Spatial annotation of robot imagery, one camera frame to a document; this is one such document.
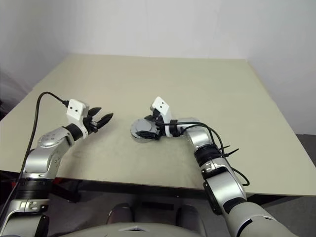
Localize silver rotor cap disc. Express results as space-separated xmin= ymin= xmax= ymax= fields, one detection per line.
xmin=129 ymin=118 xmax=158 ymax=136

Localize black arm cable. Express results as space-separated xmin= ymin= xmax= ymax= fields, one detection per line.
xmin=0 ymin=91 xmax=70 ymax=213
xmin=157 ymin=119 xmax=250 ymax=187

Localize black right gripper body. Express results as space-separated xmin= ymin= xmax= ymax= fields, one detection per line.
xmin=152 ymin=110 xmax=171 ymax=141

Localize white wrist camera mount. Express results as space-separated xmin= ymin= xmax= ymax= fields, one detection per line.
xmin=66 ymin=98 xmax=91 ymax=138
xmin=149 ymin=96 xmax=174 ymax=138

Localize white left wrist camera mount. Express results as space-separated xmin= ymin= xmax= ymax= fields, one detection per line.
xmin=66 ymin=98 xmax=91 ymax=138

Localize black table frame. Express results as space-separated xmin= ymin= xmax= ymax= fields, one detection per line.
xmin=49 ymin=177 xmax=297 ymax=205

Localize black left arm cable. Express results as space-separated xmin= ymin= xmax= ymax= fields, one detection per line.
xmin=0 ymin=91 xmax=70 ymax=213

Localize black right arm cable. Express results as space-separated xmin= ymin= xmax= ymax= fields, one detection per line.
xmin=157 ymin=119 xmax=250 ymax=187

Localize long black zip tie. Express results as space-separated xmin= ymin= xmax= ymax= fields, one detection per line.
xmin=224 ymin=147 xmax=240 ymax=158

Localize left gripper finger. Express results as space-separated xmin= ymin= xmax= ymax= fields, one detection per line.
xmin=98 ymin=112 xmax=115 ymax=128
xmin=87 ymin=106 xmax=103 ymax=119

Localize dark rounded shape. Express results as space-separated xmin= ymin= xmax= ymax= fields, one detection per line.
xmin=107 ymin=202 xmax=135 ymax=225

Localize motor stator base copper windings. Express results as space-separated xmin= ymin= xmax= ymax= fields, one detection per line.
xmin=130 ymin=132 xmax=161 ymax=145

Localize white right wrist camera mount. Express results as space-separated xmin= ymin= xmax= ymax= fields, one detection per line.
xmin=149 ymin=96 xmax=174 ymax=138

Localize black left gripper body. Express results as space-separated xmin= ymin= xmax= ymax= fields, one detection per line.
xmin=82 ymin=115 xmax=103 ymax=134

